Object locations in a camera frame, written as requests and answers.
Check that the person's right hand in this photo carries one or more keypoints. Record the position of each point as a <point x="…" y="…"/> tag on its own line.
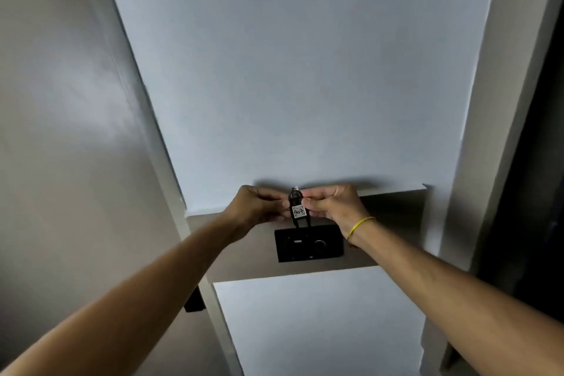
<point x="332" y="208"/>

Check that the yellow wrist band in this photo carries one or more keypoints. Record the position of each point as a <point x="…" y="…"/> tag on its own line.
<point x="359" y="226"/>

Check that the person's left hand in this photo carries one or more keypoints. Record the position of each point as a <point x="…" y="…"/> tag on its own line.
<point x="252" y="209"/>

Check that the person's left forearm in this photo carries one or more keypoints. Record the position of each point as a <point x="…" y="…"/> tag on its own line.
<point x="123" y="305"/>

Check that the person's right thumb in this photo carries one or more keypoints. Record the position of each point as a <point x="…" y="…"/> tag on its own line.
<point x="318" y="191"/>

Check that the black wall switch panel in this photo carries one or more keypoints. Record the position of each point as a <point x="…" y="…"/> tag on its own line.
<point x="308" y="244"/>

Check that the black key fob with tag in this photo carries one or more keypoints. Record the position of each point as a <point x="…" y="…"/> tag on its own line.
<point x="298" y="210"/>

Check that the person's right forearm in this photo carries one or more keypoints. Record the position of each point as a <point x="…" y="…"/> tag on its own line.
<point x="458" y="301"/>

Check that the black door hinge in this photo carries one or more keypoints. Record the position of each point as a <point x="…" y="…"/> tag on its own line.
<point x="194" y="296"/>

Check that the person's left fingers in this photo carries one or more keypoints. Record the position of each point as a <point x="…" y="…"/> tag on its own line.
<point x="275" y="201"/>

